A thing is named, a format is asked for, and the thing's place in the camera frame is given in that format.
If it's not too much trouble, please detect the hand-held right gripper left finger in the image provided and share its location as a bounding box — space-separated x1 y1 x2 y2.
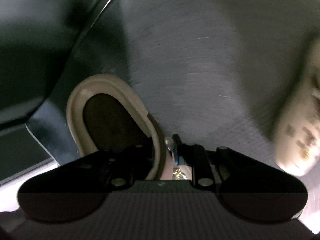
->
75 144 154 189

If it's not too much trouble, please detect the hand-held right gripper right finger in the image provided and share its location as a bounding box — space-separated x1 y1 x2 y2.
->
172 134 262 188

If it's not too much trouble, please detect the cream clog with charms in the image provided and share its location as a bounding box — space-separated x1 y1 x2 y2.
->
271 34 320 177
66 74 193 181

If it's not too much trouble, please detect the black rubber doormat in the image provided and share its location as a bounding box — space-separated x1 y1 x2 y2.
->
50 0 300 170

